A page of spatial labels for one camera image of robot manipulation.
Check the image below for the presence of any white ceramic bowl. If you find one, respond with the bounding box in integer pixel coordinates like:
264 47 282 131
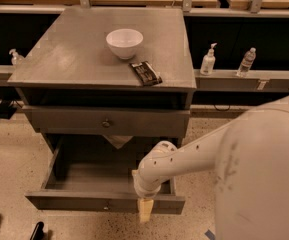
106 29 144 60

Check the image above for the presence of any white paper under drawer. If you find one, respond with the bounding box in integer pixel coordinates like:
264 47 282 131
104 135 132 149

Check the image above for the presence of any grey wooden drawer cabinet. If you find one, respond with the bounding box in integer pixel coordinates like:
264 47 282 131
8 7 196 148

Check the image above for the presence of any black box under shelf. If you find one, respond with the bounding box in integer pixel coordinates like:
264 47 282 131
0 100 17 119

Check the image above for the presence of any grey drawer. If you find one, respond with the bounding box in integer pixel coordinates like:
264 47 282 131
23 105 190 138
24 137 186 215

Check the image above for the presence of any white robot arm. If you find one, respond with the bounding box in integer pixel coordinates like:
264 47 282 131
132 96 289 240

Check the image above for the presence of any grey top drawer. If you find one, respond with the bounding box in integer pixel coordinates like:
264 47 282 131
23 105 190 138

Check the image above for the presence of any small clear pump bottle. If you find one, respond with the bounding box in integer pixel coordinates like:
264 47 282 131
9 49 24 66

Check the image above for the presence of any black snack bar wrapper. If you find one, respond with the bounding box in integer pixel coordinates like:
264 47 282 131
129 61 162 86

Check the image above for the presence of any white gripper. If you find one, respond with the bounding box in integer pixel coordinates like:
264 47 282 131
132 170 161 223

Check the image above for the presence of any clear plastic water bottle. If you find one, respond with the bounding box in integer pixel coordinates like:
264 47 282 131
236 47 256 77

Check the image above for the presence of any white pump sanitizer bottle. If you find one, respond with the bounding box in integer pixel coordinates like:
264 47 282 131
200 43 216 76

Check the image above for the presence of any black object on floor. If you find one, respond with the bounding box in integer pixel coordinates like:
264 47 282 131
30 221 44 240

